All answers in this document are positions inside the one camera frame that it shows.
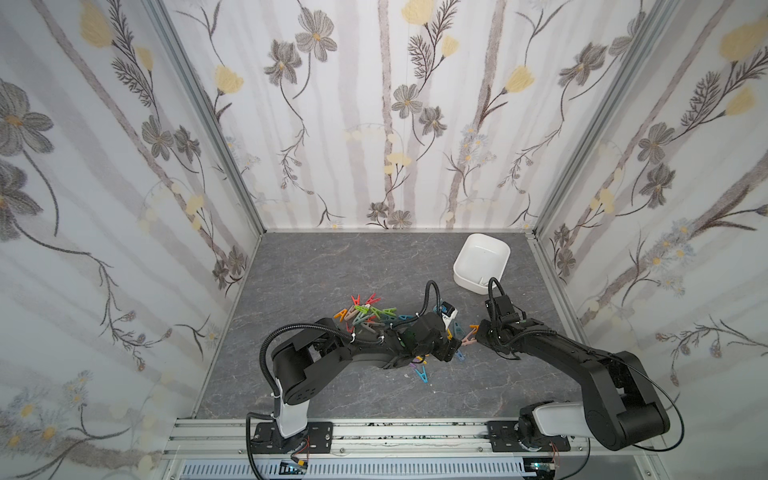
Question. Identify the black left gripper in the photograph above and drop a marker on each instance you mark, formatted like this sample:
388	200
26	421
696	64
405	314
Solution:
443	339

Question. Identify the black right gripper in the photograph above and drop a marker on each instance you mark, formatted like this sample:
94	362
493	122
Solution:
489	333

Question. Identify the pink clothespin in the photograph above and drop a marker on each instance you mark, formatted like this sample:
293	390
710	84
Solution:
469	340

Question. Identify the white plastic storage box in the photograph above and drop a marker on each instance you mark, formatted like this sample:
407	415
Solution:
481	258

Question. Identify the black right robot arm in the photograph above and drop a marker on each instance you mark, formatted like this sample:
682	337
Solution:
619	406

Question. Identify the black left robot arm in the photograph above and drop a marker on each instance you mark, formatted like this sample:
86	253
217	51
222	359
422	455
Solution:
299	360

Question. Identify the light blue clothespin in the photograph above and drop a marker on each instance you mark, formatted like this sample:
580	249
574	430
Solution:
422	374

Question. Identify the dark red clothespin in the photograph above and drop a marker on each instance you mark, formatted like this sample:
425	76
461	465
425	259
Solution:
372	299

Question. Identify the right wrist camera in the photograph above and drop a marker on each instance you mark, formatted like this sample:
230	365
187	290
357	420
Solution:
501	310

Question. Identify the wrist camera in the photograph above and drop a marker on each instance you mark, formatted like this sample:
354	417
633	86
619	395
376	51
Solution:
501	310
448	313

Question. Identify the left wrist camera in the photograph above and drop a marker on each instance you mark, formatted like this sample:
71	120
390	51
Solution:
448	313

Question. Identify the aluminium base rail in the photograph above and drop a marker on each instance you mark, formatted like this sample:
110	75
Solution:
451	448

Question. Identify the aluminium corner post right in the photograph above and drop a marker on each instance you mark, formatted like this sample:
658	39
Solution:
648	34

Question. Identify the aluminium corner post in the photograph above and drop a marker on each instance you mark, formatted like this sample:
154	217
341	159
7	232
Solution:
203	108
648	34

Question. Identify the aluminium corner post left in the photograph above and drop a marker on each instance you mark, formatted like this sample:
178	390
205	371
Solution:
203	108

